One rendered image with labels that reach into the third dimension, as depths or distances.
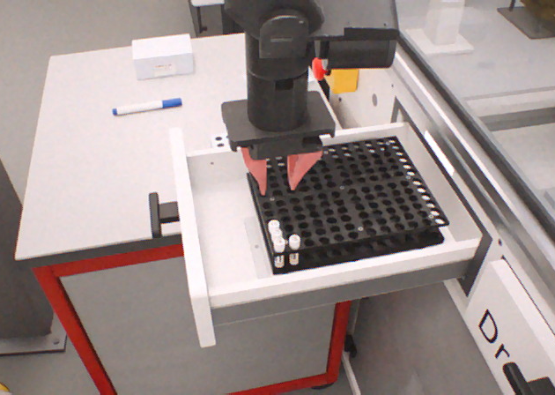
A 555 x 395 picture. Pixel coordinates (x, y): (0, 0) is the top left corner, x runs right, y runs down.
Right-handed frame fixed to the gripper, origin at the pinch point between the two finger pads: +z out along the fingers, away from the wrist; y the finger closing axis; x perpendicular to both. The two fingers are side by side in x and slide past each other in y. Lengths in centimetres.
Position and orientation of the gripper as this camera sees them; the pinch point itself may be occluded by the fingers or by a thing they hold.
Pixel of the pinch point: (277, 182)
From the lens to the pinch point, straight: 57.3
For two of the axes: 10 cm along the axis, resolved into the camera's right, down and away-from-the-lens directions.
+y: 9.7, -1.6, 1.6
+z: 0.0, 7.1, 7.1
